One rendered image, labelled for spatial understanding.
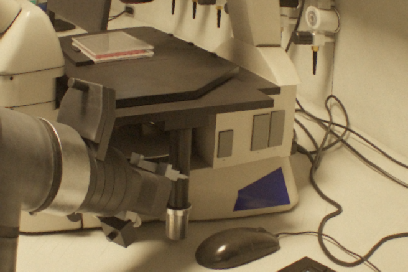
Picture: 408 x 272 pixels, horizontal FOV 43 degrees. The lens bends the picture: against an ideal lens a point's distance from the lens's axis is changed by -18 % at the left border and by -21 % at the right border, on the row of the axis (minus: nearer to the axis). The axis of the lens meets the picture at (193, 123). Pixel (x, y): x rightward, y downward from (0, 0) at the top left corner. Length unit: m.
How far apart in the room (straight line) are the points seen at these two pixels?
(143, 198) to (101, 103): 0.12
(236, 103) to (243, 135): 0.16
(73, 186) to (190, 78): 0.25
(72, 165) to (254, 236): 0.29
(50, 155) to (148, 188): 0.16
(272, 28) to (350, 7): 0.38
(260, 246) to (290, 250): 0.05
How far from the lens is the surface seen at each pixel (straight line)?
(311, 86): 1.38
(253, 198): 0.83
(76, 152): 0.52
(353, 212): 0.88
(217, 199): 0.81
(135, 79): 0.70
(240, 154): 0.83
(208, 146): 0.82
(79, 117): 0.57
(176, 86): 0.68
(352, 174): 1.01
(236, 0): 0.88
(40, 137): 0.49
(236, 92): 0.71
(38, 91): 0.69
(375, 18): 1.17
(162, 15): 2.06
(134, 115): 0.62
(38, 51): 0.68
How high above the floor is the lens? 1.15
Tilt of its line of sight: 20 degrees down
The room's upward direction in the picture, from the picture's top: 3 degrees clockwise
